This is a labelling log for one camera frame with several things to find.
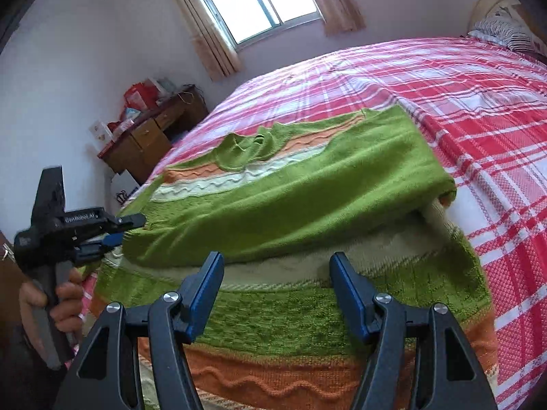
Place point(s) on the person's left hand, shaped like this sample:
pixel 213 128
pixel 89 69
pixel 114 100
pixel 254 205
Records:
pixel 66 315

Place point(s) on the green striped knit sweater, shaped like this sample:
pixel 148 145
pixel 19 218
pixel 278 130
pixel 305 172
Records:
pixel 277 204

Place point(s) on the brown wooden desk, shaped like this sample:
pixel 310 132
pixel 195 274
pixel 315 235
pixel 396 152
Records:
pixel 140 148

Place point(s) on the striped pillow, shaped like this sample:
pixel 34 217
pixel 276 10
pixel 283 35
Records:
pixel 504 30

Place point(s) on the red box on desk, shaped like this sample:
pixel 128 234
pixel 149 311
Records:
pixel 142 96

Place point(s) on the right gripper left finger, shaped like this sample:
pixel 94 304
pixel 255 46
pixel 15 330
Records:
pixel 105 372

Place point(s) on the white box on desk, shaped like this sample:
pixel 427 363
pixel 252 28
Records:
pixel 101 132

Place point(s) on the left beige curtain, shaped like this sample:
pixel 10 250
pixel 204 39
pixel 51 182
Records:
pixel 214 50

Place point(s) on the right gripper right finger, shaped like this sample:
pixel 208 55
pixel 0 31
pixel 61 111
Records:
pixel 447 373

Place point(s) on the red plaid bed sheet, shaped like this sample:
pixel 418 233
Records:
pixel 482 111

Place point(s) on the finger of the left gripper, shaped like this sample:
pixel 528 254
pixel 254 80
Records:
pixel 129 222
pixel 112 240

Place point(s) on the white paper bag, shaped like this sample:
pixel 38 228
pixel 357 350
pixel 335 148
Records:
pixel 122 187

